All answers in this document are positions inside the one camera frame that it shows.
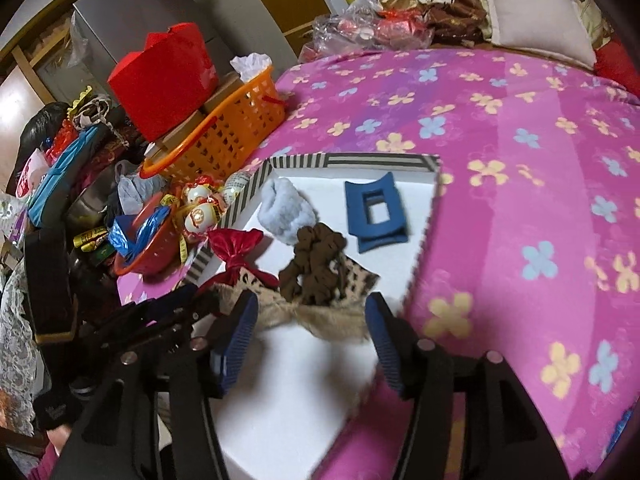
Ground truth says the brown scrunchie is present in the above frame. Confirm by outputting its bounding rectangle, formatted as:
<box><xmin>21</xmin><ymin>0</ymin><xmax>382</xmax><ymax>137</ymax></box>
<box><xmin>278</xmin><ymin>224</ymin><xmax>347</xmax><ymax>307</ymax></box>

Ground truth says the grey plastic bag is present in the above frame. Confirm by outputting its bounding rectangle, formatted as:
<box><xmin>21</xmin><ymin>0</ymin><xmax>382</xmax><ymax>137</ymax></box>
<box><xmin>115</xmin><ymin>160</ymin><xmax>167</xmax><ymax>217</ymax></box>

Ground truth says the blue foil packet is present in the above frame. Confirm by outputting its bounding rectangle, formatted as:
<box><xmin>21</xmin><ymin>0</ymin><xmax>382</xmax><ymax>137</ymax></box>
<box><xmin>109</xmin><ymin>207</ymin><xmax>169</xmax><ymax>261</ymax></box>

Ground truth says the white crumpled plastic bag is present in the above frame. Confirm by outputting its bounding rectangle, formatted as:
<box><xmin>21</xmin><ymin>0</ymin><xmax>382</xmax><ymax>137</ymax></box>
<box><xmin>230</xmin><ymin>52</ymin><xmax>274</xmax><ymax>84</ymax></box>

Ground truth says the red bow hair clip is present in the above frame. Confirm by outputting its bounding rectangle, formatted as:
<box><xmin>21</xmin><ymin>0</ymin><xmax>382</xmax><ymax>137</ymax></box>
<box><xmin>207</xmin><ymin>228</ymin><xmax>281</xmax><ymax>293</ymax></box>

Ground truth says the blue hair claw clip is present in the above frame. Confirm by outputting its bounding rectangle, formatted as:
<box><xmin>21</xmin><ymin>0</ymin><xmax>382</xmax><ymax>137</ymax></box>
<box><xmin>344</xmin><ymin>171</ymin><xmax>410</xmax><ymax>252</ymax></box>

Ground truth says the black leather bag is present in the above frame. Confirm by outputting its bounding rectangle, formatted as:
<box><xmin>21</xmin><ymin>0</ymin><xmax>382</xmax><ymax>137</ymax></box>
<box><xmin>12</xmin><ymin>101</ymin><xmax>72</xmax><ymax>196</ymax></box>

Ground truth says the burlap bow hair clip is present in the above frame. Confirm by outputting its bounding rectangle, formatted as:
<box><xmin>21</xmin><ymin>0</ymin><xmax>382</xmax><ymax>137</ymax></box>
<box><xmin>210</xmin><ymin>255</ymin><xmax>382</xmax><ymax>345</ymax></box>

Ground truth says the red cushion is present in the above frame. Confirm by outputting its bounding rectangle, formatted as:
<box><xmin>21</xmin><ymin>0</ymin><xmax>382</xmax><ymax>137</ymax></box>
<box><xmin>592</xmin><ymin>37</ymin><xmax>640</xmax><ymax>97</ymax></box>

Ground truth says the white lace cloth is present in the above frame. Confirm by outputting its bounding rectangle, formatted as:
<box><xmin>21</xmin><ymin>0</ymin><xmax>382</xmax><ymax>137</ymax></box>
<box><xmin>0</xmin><ymin>260</ymin><xmax>52</xmax><ymax>461</ymax></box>

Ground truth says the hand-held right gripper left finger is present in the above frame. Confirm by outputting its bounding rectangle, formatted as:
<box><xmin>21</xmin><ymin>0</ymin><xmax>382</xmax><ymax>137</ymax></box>
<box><xmin>50</xmin><ymin>290</ymin><xmax>261</xmax><ymax>480</ymax></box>

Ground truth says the light blue fluffy scrunchie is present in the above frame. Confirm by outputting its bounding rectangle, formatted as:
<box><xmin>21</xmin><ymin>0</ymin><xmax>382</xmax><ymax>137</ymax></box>
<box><xmin>257</xmin><ymin>179</ymin><xmax>319</xmax><ymax>246</ymax></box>

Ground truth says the white pillow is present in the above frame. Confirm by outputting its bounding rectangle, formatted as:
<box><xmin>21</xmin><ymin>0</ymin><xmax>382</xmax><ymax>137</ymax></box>
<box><xmin>477</xmin><ymin>0</ymin><xmax>599</xmax><ymax>69</ymax></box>

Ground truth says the person's left forearm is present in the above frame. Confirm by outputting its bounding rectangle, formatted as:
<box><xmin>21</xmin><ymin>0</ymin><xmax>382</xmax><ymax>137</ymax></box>
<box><xmin>25</xmin><ymin>390</ymin><xmax>82</xmax><ymax>480</ymax></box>

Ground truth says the patterned cloth bag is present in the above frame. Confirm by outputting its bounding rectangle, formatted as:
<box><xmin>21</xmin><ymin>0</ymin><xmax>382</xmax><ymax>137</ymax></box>
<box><xmin>65</xmin><ymin>87</ymin><xmax>127</xmax><ymax>132</ymax></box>

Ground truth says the yellow measuring tape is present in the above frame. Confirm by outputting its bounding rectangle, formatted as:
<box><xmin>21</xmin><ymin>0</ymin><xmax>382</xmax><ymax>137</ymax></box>
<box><xmin>160</xmin><ymin>192</ymin><xmax>189</xmax><ymax>267</ymax></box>

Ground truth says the striped-edge white tray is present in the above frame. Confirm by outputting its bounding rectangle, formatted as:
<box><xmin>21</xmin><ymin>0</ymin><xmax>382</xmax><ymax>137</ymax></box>
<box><xmin>185</xmin><ymin>152</ymin><xmax>442</xmax><ymax>480</ymax></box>

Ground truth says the steel bowl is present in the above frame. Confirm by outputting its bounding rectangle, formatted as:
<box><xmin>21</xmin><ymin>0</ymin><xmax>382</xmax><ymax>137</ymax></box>
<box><xmin>65</xmin><ymin>180</ymin><xmax>121</xmax><ymax>232</ymax></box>

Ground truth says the black box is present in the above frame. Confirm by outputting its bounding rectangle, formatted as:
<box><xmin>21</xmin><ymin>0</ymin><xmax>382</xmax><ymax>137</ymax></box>
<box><xmin>22</xmin><ymin>230</ymin><xmax>79</xmax><ymax>344</ymax></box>

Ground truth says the orange plastic basket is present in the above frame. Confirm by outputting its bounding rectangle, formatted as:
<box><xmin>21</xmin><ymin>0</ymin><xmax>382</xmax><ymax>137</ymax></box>
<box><xmin>139</xmin><ymin>65</ymin><xmax>287</xmax><ymax>181</ymax></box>

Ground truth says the red plastic colander bowl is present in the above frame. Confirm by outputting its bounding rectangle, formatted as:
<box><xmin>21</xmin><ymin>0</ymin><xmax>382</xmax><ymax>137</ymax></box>
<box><xmin>114</xmin><ymin>195</ymin><xmax>187</xmax><ymax>277</ymax></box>

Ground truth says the grey refrigerator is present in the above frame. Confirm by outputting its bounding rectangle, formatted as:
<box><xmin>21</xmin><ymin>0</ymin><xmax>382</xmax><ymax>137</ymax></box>
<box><xmin>72</xmin><ymin>0</ymin><xmax>301</xmax><ymax>107</ymax></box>

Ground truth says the yellow snack packet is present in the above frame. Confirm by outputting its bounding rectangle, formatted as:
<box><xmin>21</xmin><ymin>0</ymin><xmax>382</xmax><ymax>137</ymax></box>
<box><xmin>74</xmin><ymin>227</ymin><xmax>112</xmax><ymax>252</ymax></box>

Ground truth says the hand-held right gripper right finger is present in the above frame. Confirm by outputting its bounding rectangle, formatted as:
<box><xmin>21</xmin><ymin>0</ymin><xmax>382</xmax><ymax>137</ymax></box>
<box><xmin>364</xmin><ymin>291</ymin><xmax>576</xmax><ymax>480</ymax></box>

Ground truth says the blue pouch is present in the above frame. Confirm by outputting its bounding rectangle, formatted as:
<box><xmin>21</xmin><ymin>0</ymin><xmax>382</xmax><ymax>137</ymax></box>
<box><xmin>27</xmin><ymin>125</ymin><xmax>102</xmax><ymax>227</ymax></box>

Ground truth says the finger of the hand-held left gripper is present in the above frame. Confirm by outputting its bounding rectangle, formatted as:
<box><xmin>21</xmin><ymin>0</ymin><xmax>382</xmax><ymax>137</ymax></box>
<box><xmin>92</xmin><ymin>310</ymin><xmax>203</xmax><ymax>357</ymax></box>
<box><xmin>142</xmin><ymin>284</ymin><xmax>223</xmax><ymax>321</ymax></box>

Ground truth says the red gift bag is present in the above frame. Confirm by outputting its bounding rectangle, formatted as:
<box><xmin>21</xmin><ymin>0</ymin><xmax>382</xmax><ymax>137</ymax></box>
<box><xmin>107</xmin><ymin>22</ymin><xmax>220</xmax><ymax>142</ymax></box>

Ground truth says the clear plastic bag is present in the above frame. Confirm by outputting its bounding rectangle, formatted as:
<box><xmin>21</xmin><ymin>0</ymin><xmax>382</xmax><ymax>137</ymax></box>
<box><xmin>312</xmin><ymin>0</ymin><xmax>436</xmax><ymax>57</ymax></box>

